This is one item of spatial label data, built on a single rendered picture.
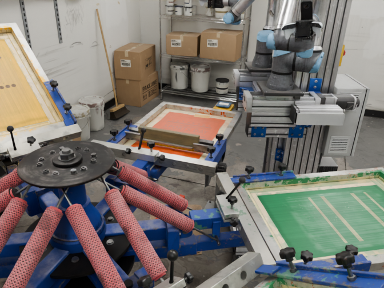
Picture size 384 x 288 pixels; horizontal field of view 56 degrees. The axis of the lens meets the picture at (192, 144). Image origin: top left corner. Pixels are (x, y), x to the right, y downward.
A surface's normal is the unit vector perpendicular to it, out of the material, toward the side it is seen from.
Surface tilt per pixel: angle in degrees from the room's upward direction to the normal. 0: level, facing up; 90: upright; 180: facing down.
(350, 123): 90
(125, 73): 91
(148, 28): 90
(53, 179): 0
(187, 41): 90
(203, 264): 0
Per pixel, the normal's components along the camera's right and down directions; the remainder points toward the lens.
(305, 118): 0.03, 0.44
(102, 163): 0.02, -0.90
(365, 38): -0.33, 0.41
